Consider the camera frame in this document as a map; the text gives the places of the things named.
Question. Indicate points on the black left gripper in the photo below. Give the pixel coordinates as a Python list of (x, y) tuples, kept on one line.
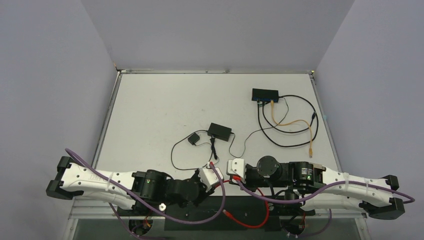
[(203, 193)]

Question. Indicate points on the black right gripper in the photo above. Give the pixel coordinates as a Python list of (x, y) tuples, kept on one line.
[(247, 170)]

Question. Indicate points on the small black wall adapter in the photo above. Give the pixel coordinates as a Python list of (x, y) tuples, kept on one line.
[(193, 139)]

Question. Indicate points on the black ribbed network switch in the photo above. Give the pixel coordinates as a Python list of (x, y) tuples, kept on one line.
[(265, 95)]

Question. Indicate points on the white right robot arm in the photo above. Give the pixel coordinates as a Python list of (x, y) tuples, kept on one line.
[(307, 186)]

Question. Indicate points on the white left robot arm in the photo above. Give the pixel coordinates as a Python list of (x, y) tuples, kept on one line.
[(158, 189)]

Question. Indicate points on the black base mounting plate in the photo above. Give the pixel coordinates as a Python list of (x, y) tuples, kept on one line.
[(239, 213)]

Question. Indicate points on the black power brick adapter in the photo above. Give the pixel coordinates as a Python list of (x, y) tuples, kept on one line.
[(219, 132)]

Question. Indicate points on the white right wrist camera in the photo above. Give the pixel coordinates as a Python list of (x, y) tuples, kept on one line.
[(236, 169)]

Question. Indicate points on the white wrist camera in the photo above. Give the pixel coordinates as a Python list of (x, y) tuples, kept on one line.
[(209, 178), (236, 169)]

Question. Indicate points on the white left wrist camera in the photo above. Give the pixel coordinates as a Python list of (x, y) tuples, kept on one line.
[(209, 178)]

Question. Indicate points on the aluminium frame rail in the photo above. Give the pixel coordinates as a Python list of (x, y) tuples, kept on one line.
[(107, 118)]

